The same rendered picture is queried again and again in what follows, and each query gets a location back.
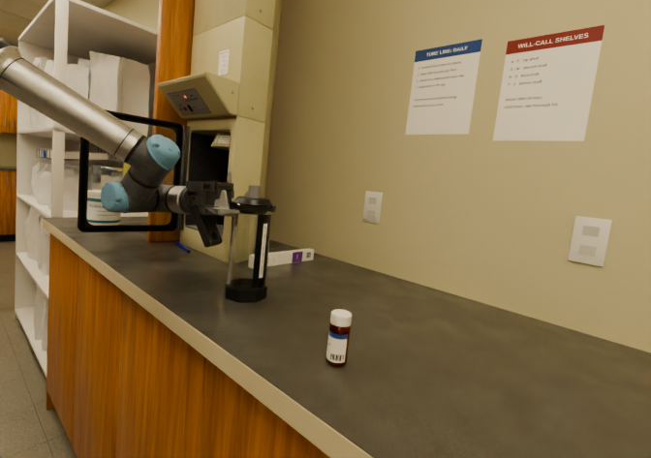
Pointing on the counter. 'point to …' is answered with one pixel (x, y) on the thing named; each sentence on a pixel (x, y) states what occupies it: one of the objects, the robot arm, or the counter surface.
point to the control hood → (219, 90)
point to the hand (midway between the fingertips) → (251, 213)
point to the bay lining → (206, 166)
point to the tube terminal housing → (248, 137)
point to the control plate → (189, 102)
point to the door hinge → (184, 168)
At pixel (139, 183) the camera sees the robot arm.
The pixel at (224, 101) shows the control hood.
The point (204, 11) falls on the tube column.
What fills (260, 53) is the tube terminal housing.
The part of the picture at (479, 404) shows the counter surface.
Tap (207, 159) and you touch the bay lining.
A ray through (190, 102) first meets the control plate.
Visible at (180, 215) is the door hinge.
